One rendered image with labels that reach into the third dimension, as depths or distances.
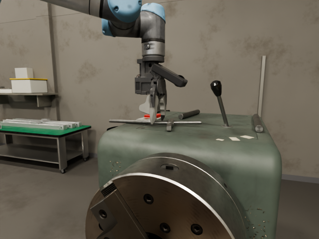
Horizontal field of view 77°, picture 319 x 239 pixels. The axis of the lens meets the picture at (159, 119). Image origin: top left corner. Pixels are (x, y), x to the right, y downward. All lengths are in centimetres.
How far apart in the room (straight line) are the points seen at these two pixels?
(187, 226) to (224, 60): 307
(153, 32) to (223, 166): 43
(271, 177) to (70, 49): 418
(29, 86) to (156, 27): 386
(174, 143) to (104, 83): 345
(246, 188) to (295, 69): 304
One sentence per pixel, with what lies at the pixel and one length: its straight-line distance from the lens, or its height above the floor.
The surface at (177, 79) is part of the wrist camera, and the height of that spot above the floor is 141.
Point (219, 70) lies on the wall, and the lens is 331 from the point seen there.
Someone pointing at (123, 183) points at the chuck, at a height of 121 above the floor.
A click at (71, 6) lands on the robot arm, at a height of 156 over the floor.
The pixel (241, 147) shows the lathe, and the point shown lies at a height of 125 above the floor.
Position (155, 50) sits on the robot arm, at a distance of 64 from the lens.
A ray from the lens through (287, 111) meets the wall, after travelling 345.
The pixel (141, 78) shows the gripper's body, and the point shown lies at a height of 141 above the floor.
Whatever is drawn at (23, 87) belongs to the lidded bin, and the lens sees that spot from 450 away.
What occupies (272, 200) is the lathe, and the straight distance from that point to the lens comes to 51.
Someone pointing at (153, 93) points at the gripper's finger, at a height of 136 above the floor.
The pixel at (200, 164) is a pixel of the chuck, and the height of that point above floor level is 123.
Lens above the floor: 138
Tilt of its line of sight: 9 degrees down
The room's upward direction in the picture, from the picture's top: straight up
